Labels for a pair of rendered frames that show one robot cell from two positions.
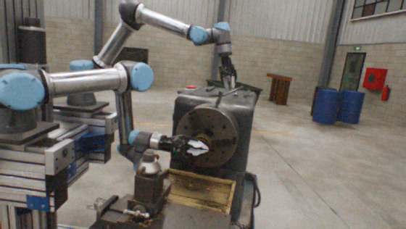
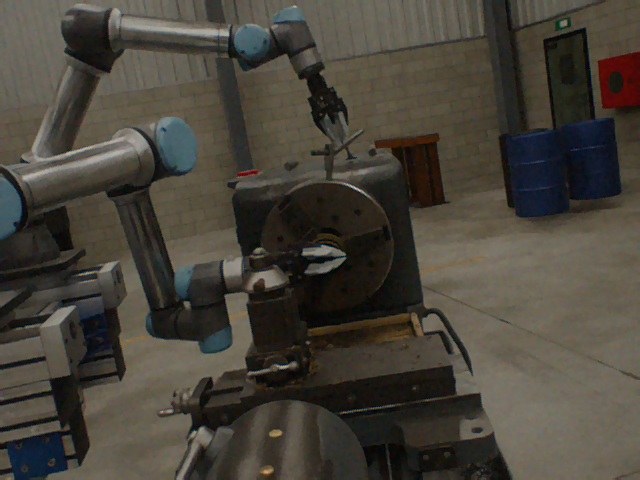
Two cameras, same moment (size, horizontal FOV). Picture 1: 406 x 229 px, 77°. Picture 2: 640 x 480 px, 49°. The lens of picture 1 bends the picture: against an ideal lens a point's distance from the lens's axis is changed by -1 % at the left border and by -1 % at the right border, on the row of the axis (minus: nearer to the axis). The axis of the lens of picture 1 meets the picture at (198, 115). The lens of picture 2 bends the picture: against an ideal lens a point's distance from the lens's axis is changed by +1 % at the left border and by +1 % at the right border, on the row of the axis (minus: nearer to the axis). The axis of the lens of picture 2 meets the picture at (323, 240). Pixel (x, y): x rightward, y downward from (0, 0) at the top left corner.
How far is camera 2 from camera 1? 45 cm
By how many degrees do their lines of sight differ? 10
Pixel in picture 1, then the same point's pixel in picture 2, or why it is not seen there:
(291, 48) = (414, 67)
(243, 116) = (386, 185)
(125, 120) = (154, 255)
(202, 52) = (200, 135)
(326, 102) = (535, 163)
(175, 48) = not seen: hidden behind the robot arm
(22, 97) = not seen: outside the picture
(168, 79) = not seen: hidden behind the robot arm
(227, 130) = (365, 215)
